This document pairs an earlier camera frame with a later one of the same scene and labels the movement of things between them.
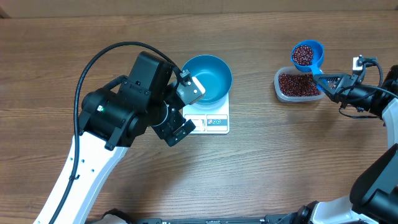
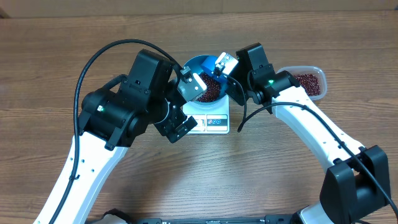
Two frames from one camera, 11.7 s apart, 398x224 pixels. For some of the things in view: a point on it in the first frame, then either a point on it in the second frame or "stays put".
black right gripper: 339,78 → 237,96
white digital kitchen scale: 209,121 stays put
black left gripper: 168,131 stays put
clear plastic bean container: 291,85 stays put
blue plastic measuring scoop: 306,55 → 209,64
